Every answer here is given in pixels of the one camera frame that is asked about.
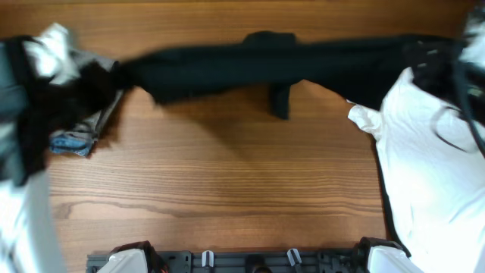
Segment grey folded shorts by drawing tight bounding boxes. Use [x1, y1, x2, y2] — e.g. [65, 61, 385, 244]
[51, 49, 124, 142]

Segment blue denim garment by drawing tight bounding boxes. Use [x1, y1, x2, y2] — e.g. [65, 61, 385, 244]
[49, 134, 95, 157]

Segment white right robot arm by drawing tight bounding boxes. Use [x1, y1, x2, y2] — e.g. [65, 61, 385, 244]
[353, 39, 459, 272]

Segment black garment under white shirt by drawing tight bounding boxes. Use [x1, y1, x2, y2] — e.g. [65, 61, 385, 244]
[372, 143, 411, 258]

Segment white t-shirt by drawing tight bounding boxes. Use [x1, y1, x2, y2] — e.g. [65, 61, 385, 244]
[347, 11, 485, 273]

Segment black shorts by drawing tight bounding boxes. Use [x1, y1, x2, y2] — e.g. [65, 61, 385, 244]
[113, 30, 455, 121]

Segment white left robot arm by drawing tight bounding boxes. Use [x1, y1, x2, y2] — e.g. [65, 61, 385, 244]
[1, 24, 124, 272]

